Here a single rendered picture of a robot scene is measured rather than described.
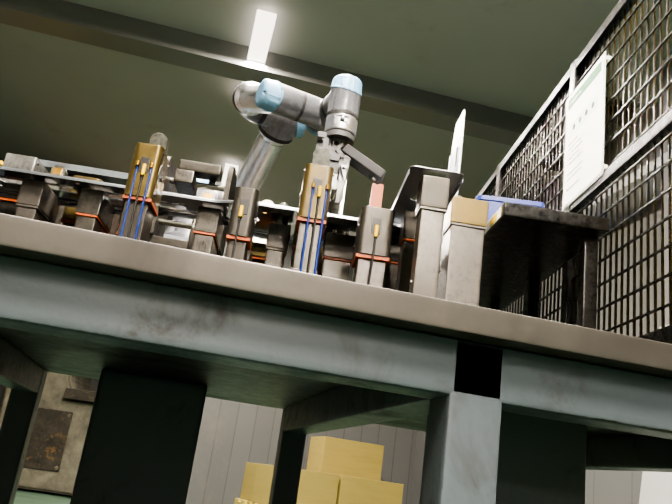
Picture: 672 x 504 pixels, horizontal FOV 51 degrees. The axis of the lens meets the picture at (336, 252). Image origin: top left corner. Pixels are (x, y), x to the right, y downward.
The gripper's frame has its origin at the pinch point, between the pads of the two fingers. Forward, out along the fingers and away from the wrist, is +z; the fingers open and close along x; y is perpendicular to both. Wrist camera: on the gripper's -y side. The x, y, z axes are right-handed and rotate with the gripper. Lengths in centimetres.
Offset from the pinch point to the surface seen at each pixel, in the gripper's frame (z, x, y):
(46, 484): 94, -520, 201
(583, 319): 20, 16, -51
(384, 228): 7.8, 18.5, -9.2
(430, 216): 10.4, 35.1, -15.2
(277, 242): 7.5, -2.5, 12.4
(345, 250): 6.7, -3.0, -3.2
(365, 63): -211, -263, -13
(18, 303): 41, 63, 39
